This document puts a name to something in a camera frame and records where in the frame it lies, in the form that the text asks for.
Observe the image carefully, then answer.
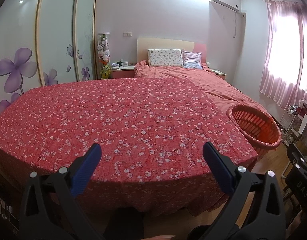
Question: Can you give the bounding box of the white air conditioner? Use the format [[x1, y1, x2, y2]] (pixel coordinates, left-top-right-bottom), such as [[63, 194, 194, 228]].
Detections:
[[210, 0, 241, 12]]

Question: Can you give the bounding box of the air conditioner pipe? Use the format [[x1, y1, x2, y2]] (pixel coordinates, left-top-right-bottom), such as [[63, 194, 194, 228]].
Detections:
[[233, 11, 245, 38]]

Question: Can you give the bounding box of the red floral tablecloth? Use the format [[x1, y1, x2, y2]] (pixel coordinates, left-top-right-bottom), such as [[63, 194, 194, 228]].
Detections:
[[0, 77, 258, 217]]

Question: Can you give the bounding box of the pink curtain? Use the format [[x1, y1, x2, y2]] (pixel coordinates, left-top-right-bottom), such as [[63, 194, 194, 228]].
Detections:
[[259, 0, 307, 108]]

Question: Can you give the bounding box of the bed with pink duvet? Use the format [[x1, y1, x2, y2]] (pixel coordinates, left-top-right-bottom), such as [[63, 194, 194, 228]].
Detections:
[[133, 60, 271, 115]]

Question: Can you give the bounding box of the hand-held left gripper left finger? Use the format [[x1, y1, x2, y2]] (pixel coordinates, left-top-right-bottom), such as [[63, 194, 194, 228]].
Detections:
[[20, 142, 102, 240]]

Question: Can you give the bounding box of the clear tube of plush toys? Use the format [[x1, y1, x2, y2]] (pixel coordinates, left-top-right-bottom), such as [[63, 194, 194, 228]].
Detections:
[[97, 32, 111, 80]]

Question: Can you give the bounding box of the wardrobe with flower doors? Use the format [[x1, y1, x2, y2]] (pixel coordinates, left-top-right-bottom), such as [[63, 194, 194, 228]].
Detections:
[[0, 0, 97, 120]]

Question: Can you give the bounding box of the pink striped pillow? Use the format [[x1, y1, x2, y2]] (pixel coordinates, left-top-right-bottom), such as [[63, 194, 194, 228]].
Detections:
[[182, 51, 203, 69]]

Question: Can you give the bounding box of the white wire rack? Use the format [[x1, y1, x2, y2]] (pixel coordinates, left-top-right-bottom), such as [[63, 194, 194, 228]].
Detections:
[[279, 104, 299, 145]]

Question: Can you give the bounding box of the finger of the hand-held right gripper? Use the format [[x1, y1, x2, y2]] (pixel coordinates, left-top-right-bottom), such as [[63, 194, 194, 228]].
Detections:
[[286, 144, 307, 171]]

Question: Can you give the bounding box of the white floral pillow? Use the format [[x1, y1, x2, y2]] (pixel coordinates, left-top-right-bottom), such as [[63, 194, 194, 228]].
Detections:
[[147, 49, 184, 68]]

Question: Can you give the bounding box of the orange plastic basket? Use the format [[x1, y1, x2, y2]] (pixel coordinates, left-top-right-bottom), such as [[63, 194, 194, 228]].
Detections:
[[226, 104, 282, 155]]

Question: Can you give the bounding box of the pink nightstand with mug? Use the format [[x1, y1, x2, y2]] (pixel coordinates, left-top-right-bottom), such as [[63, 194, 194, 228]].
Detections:
[[111, 66, 136, 79]]

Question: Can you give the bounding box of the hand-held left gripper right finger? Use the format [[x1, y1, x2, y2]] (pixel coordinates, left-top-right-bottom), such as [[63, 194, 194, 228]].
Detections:
[[203, 141, 286, 240]]

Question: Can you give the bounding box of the beige pink headboard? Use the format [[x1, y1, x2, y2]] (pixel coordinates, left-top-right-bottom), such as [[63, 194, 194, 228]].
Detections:
[[137, 37, 208, 67]]

